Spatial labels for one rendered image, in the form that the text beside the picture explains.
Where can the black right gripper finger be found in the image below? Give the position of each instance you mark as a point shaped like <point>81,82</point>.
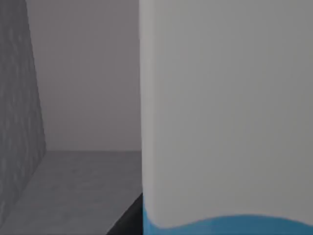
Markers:
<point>130,219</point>

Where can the white and blue bottle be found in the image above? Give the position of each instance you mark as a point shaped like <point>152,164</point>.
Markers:
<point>225,110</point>

